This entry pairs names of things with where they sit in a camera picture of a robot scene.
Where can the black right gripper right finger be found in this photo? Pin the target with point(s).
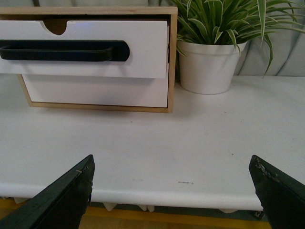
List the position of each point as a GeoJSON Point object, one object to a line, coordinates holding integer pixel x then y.
{"type": "Point", "coordinates": [281, 196]}

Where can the white plant pot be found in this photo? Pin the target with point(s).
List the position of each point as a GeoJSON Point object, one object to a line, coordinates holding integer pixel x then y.
{"type": "Point", "coordinates": [207, 69]}

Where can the black drawer handle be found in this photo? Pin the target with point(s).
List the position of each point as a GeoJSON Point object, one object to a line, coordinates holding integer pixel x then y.
{"type": "Point", "coordinates": [65, 50]}

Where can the wooden drawer cabinet frame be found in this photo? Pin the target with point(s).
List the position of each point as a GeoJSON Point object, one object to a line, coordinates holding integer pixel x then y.
{"type": "Point", "coordinates": [56, 18]}

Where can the white drawer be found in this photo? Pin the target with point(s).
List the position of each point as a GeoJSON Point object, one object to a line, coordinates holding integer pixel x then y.
{"type": "Point", "coordinates": [147, 41]}
{"type": "Point", "coordinates": [98, 85]}

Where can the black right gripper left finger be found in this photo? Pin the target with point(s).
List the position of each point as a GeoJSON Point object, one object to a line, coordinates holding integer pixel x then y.
{"type": "Point", "coordinates": [60, 205]}

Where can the green spider plant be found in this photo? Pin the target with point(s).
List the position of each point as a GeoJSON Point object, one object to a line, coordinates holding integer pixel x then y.
{"type": "Point", "coordinates": [226, 19]}

